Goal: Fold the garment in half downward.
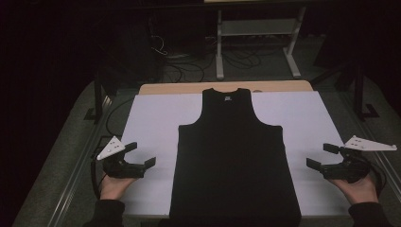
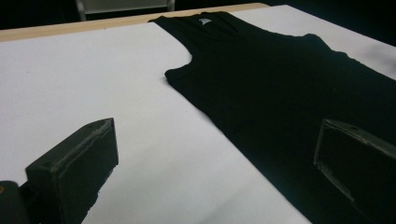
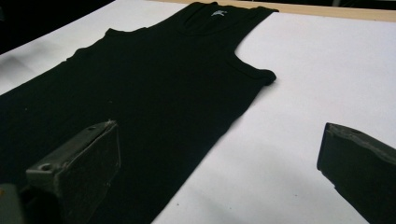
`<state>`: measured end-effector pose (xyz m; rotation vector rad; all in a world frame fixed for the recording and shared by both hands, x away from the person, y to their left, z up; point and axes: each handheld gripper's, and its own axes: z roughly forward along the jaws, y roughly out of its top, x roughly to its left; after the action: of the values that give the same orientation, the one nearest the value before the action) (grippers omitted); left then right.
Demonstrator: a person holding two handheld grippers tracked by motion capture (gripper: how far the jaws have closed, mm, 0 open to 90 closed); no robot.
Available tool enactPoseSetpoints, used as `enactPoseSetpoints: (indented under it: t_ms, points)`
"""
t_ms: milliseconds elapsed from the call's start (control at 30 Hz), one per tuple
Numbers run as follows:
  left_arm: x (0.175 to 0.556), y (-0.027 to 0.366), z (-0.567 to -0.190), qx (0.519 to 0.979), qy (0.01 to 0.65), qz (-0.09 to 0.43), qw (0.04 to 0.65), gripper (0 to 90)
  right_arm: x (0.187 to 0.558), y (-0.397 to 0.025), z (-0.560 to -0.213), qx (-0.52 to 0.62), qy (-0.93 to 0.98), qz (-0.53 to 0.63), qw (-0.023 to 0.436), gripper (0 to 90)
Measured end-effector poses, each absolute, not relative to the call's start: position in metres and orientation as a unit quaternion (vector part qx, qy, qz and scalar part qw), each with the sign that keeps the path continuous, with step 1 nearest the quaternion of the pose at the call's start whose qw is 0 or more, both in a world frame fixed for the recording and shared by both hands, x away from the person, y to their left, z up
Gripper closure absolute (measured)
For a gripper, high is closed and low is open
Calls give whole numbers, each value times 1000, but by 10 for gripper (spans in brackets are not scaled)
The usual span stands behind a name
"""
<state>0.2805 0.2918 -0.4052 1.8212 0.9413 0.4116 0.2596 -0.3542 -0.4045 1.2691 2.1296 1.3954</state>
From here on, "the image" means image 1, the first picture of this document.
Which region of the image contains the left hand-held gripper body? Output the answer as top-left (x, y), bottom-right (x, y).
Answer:
top-left (96, 135), bottom-right (148, 180)

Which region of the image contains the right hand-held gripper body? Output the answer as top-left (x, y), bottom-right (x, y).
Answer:
top-left (320, 135), bottom-right (398, 184)

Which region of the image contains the black tank top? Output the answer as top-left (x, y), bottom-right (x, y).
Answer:
top-left (168, 87), bottom-right (302, 227)

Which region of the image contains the person's left hand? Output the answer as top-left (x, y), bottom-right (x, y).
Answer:
top-left (99, 174), bottom-right (138, 201)

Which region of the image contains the person's right hand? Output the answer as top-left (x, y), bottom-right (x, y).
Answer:
top-left (327, 174), bottom-right (379, 205)

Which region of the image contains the white board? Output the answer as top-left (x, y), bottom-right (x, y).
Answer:
top-left (120, 91), bottom-right (352, 219)

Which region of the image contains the black metal stand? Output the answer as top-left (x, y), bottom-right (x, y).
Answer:
top-left (310, 61), bottom-right (380, 122)
top-left (84, 70), bottom-right (119, 124)

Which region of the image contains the left hand-held gripper cable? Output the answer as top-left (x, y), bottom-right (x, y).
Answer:
top-left (90, 152), bottom-right (105, 200)

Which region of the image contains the hand-held gripper cable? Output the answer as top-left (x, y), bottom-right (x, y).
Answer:
top-left (90, 152), bottom-right (105, 200)
top-left (362, 157), bottom-right (388, 198)

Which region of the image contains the right hand-held gripper cable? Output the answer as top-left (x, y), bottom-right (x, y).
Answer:
top-left (362, 157), bottom-right (388, 198)

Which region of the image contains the black floor cable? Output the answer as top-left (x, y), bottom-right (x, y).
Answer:
top-left (105, 97), bottom-right (135, 138)

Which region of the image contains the metal floor rail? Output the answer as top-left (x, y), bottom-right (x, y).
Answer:
top-left (343, 94), bottom-right (401, 200)
top-left (46, 94), bottom-right (114, 227)

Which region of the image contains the bundle of black floor cables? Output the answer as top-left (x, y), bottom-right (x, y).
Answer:
top-left (164, 46), bottom-right (263, 83)

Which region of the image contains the thin white cable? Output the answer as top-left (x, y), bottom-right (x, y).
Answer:
top-left (150, 34), bottom-right (168, 57)

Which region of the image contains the white metal table frame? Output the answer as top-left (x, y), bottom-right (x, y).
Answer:
top-left (203, 0), bottom-right (307, 80)

